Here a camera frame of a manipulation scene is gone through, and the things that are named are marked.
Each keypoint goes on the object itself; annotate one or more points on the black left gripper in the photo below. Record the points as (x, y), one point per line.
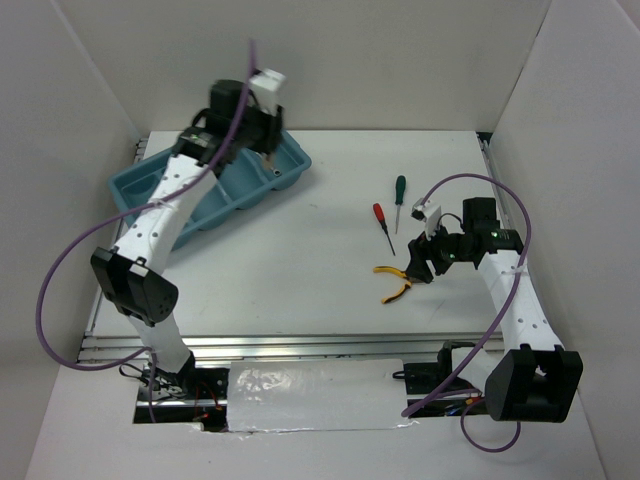
(274, 129)

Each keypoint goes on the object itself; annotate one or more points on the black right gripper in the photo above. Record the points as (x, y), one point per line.
(421, 250)

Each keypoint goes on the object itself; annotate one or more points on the silver utility knife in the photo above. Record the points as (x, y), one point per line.
(268, 161)

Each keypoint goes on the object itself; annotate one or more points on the green handled screwdriver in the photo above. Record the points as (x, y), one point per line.
(400, 188)

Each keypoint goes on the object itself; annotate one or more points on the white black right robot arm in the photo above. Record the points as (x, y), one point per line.
(536, 378)

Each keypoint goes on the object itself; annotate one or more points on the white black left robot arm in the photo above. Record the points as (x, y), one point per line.
(240, 116)

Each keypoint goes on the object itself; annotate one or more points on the teal compartment tray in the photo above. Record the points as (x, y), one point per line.
(242, 185)

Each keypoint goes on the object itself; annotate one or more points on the white front cover board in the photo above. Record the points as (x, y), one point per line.
(325, 395)

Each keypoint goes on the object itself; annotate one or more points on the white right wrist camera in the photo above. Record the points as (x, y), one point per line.
(429, 213)

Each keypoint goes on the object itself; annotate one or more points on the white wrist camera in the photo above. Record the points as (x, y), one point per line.
(429, 213)
(265, 86)

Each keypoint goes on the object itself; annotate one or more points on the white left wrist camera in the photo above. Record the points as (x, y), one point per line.
(265, 86)

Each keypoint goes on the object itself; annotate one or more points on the red handled screwdriver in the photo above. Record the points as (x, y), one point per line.
(381, 219)

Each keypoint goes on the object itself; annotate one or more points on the aluminium table frame rail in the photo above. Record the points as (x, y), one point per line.
(294, 276)

